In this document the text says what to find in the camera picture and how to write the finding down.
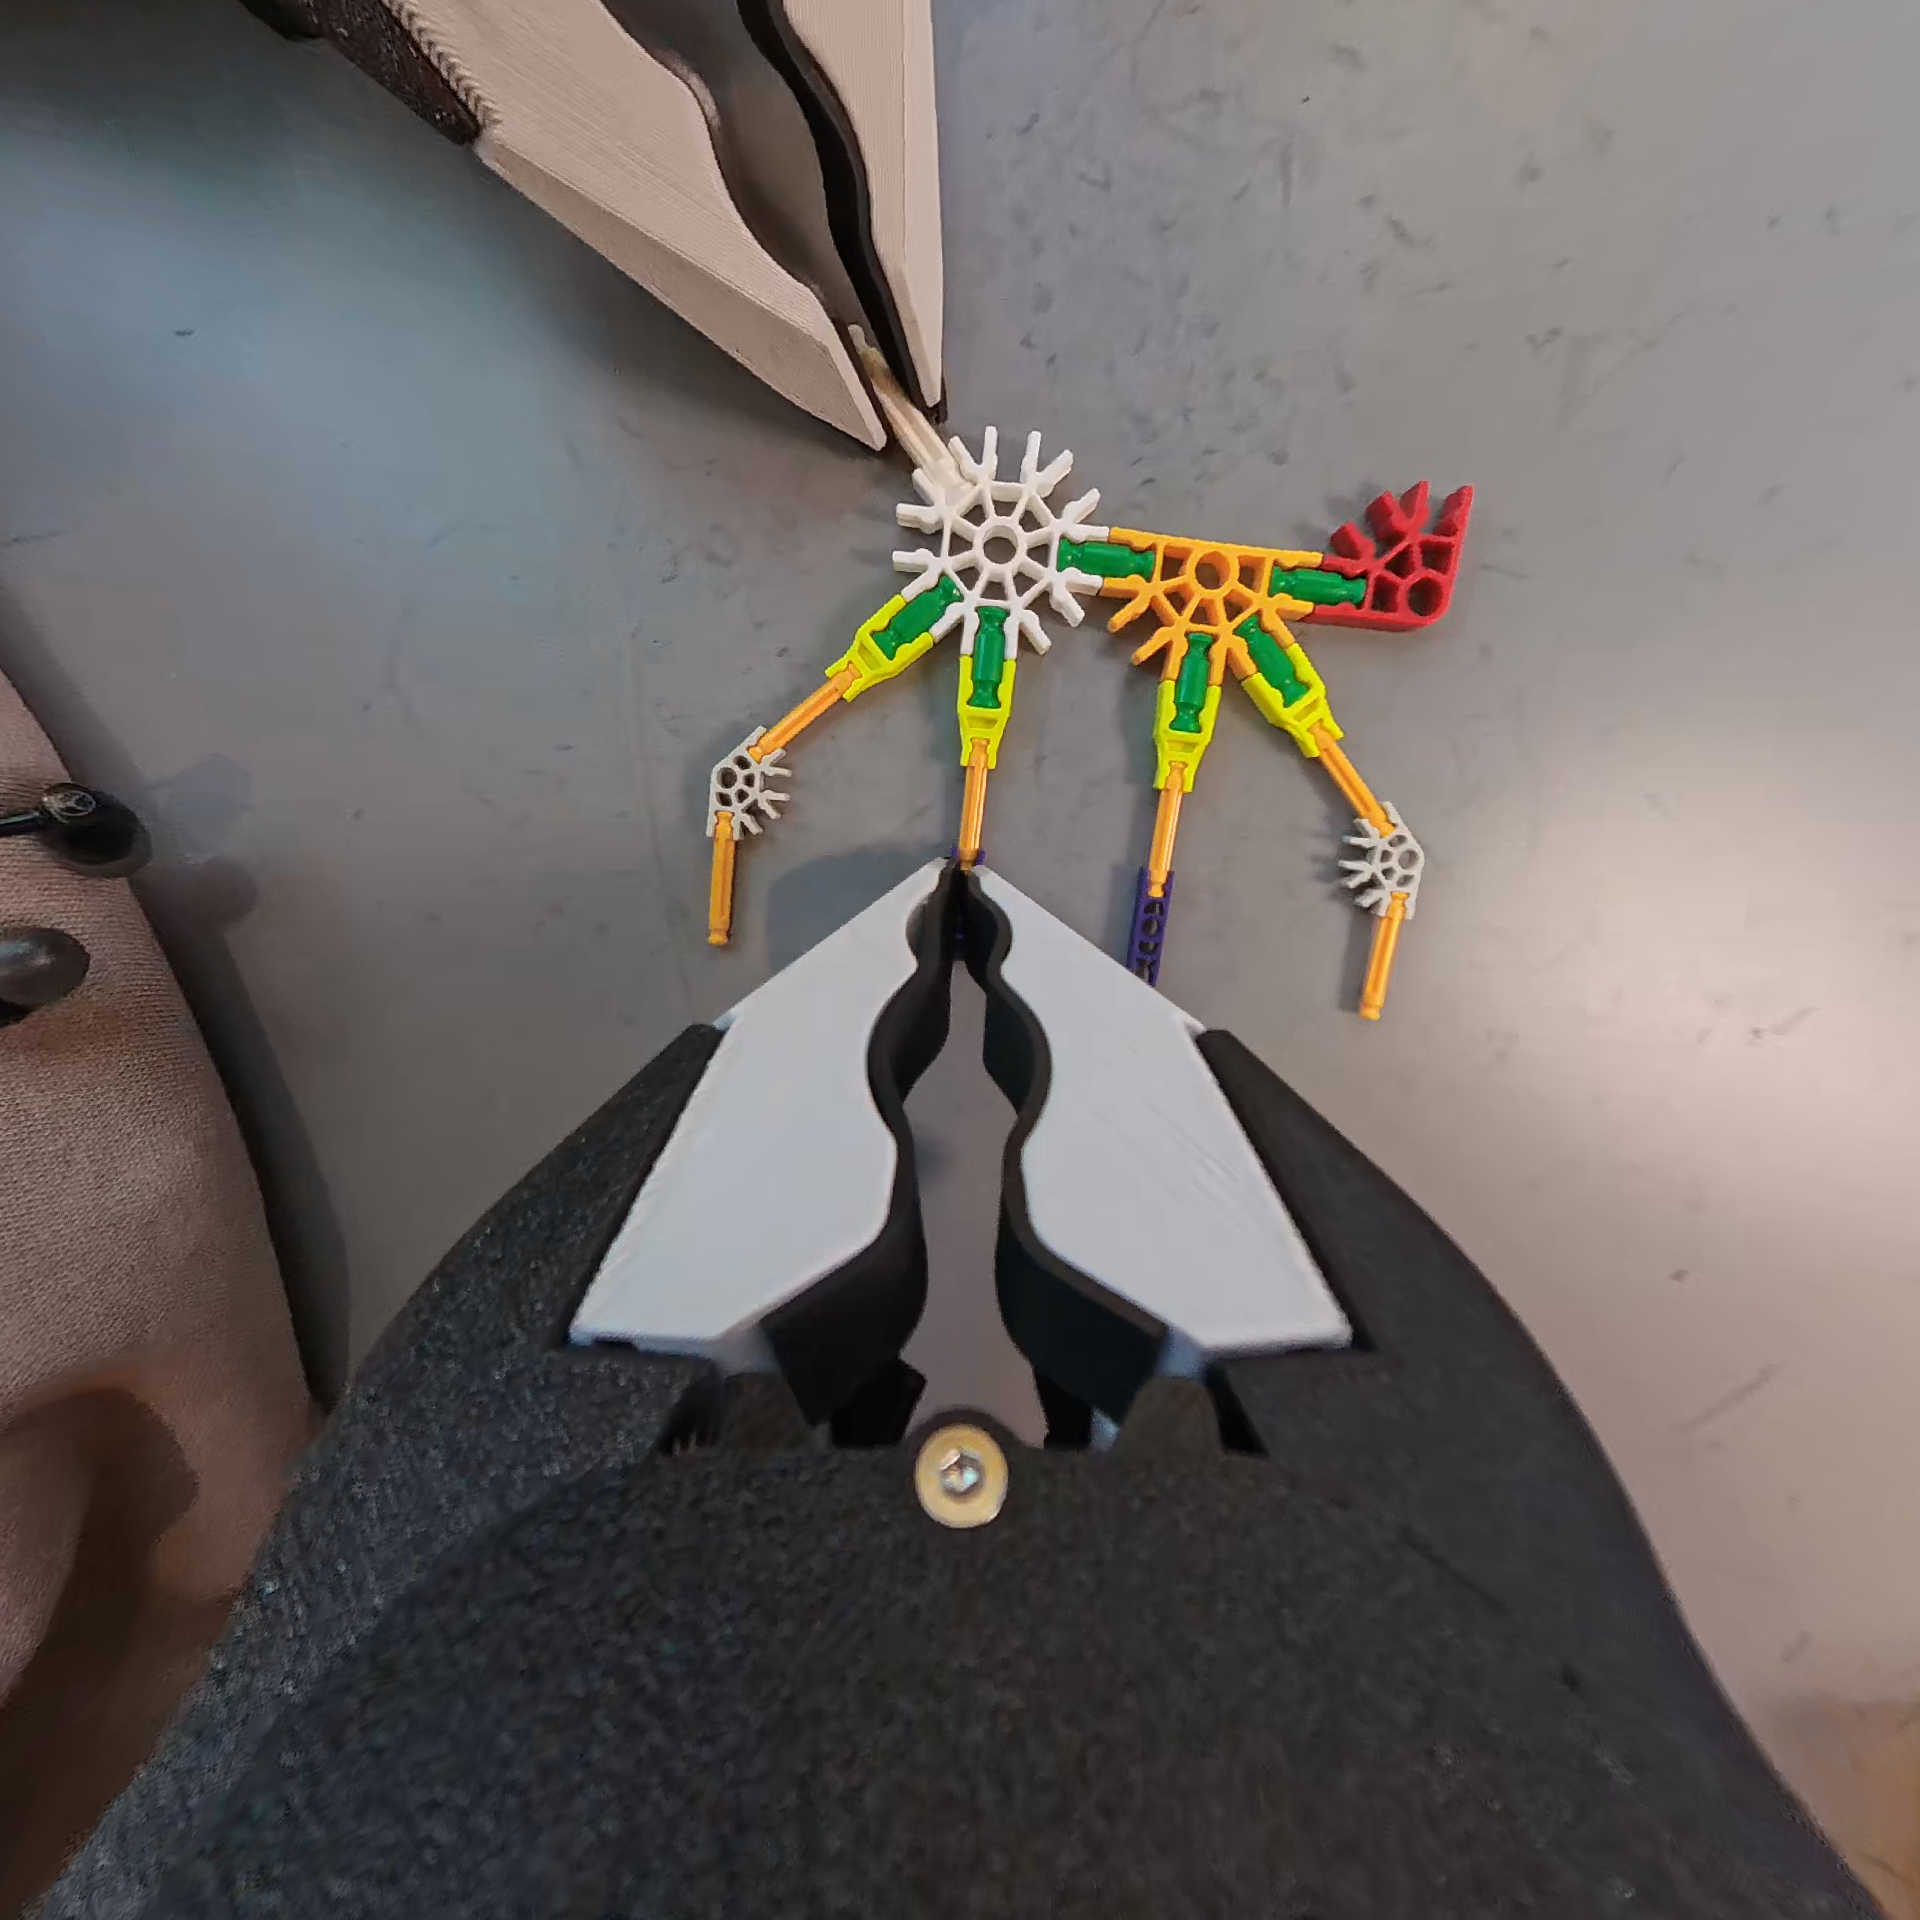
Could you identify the small grey connector piece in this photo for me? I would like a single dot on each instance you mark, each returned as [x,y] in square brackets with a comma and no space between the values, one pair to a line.
[715,803]
[1392,885]

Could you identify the short orange rod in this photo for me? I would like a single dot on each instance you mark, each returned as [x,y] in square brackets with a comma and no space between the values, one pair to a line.
[721,891]
[1380,961]

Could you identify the grey desk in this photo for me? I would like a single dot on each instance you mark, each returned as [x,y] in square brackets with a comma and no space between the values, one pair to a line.
[1425,225]

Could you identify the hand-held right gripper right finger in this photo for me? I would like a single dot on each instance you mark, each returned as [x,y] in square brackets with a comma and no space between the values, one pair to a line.
[1184,1185]

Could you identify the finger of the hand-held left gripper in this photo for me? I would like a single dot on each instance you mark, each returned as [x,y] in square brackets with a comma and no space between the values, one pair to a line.
[629,149]
[884,120]

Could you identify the colourful construction toy model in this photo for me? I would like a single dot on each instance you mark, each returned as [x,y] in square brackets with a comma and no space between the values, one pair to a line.
[1103,559]

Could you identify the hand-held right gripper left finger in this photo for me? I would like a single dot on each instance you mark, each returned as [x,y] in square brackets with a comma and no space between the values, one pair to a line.
[735,1185]

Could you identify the beige jacket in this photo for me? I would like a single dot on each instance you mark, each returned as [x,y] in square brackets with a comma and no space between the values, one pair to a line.
[119,1201]

